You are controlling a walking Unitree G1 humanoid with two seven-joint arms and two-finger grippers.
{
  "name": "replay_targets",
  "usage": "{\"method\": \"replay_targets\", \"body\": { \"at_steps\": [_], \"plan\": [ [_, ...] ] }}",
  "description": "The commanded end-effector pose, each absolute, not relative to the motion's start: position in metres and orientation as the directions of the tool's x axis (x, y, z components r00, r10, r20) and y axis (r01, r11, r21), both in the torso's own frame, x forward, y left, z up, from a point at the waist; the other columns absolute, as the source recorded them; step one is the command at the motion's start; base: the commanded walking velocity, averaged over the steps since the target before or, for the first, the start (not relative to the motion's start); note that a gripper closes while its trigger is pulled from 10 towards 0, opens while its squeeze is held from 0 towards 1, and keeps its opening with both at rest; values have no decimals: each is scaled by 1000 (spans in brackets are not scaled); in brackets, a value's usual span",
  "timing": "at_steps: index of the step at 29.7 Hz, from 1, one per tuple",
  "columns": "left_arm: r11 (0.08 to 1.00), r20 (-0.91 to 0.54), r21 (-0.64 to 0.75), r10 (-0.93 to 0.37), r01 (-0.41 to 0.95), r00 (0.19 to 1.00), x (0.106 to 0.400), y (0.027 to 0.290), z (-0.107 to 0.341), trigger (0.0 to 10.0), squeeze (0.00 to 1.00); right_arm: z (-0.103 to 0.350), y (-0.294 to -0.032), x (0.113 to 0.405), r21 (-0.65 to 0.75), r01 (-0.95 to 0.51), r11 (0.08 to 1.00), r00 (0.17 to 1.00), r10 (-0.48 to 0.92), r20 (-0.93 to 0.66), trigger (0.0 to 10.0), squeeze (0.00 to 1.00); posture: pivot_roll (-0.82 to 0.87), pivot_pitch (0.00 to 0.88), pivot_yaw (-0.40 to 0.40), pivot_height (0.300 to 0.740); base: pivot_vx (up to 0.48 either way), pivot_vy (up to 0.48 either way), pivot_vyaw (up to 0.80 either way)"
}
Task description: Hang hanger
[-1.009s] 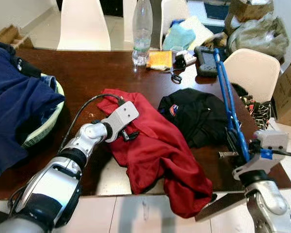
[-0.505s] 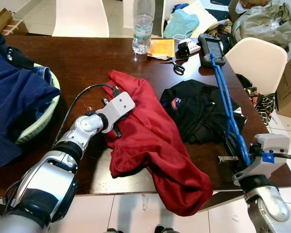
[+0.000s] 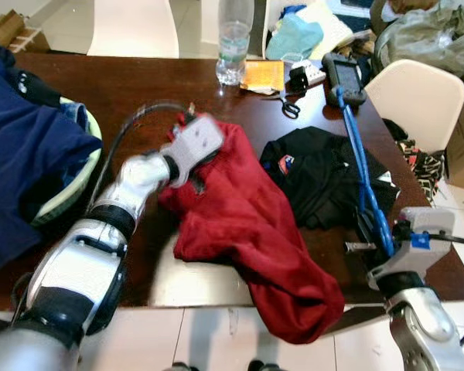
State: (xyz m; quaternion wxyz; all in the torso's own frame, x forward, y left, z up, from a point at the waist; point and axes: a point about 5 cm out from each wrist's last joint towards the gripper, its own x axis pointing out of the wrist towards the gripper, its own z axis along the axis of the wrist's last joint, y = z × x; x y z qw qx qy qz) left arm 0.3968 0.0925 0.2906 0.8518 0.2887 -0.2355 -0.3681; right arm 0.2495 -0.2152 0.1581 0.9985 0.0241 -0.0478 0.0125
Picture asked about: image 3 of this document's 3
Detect olive green bag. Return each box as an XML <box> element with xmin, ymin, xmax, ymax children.
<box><xmin>370</xmin><ymin>0</ymin><xmax>464</xmax><ymax>78</ymax></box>

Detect small black box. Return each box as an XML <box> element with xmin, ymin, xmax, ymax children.
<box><xmin>288</xmin><ymin>67</ymin><xmax>311</xmax><ymax>94</ymax></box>

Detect clear plastic bottle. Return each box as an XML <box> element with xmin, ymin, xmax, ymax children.
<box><xmin>217</xmin><ymin>0</ymin><xmax>255</xmax><ymax>87</ymax></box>

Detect black orange patterned cloth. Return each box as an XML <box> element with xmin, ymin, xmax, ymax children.
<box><xmin>381</xmin><ymin>117</ymin><xmax>447</xmax><ymax>203</ymax></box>

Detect white plastic chair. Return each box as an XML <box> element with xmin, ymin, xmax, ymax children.
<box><xmin>363</xmin><ymin>60</ymin><xmax>464</xmax><ymax>155</ymax></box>
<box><xmin>87</xmin><ymin>0</ymin><xmax>179</xmax><ymax>60</ymax></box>

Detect pale yellow cloth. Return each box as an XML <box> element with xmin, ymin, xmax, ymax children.
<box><xmin>294</xmin><ymin>0</ymin><xmax>358</xmax><ymax>56</ymax></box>

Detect teal cloth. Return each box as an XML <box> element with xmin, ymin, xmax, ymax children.
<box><xmin>264</xmin><ymin>11</ymin><xmax>326</xmax><ymax>62</ymax></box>

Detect small wooden crate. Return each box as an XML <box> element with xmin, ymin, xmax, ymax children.
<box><xmin>0</xmin><ymin>9</ymin><xmax>52</xmax><ymax>53</ymax></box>

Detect black right robot foot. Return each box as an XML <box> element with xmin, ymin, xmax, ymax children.
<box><xmin>246</xmin><ymin>358</ymin><xmax>285</xmax><ymax>371</ymax></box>

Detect navy blue garment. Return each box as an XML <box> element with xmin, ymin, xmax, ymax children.
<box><xmin>0</xmin><ymin>43</ymin><xmax>103</xmax><ymax>279</ymax></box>

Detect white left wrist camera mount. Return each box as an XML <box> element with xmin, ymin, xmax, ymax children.
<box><xmin>166</xmin><ymin>114</ymin><xmax>226</xmax><ymax>188</ymax></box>

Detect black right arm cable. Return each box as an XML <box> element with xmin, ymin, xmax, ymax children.
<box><xmin>425</xmin><ymin>232</ymin><xmax>464</xmax><ymax>347</ymax></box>

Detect blue plastic hanger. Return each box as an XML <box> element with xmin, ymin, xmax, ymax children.
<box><xmin>333</xmin><ymin>85</ymin><xmax>397</xmax><ymax>260</ymax></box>

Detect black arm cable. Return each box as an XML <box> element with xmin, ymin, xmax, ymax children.
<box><xmin>425</xmin><ymin>232</ymin><xmax>464</xmax><ymax>347</ymax></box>
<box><xmin>89</xmin><ymin>100</ymin><xmax>196</xmax><ymax>213</ymax></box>

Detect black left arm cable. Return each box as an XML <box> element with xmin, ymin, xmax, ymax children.
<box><xmin>89</xmin><ymin>100</ymin><xmax>196</xmax><ymax>213</ymax></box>

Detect dark red garment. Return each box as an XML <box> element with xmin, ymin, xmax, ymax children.
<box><xmin>159</xmin><ymin>120</ymin><xmax>346</xmax><ymax>345</ymax></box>

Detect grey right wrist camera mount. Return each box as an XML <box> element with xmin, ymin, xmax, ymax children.
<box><xmin>369</xmin><ymin>207</ymin><xmax>456</xmax><ymax>291</ymax></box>

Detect brown wooden table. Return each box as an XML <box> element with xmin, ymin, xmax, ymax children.
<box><xmin>0</xmin><ymin>53</ymin><xmax>464</xmax><ymax>335</ymax></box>

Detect black handled scissors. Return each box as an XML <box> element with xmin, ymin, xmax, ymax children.
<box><xmin>277</xmin><ymin>91</ymin><xmax>302</xmax><ymax>120</ymax></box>

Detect black handheld device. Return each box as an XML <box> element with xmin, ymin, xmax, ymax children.
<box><xmin>322</xmin><ymin>53</ymin><xmax>367</xmax><ymax>107</ymax></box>

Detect black garment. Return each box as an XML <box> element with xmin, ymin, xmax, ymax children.
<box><xmin>260</xmin><ymin>126</ymin><xmax>400</xmax><ymax>231</ymax></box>

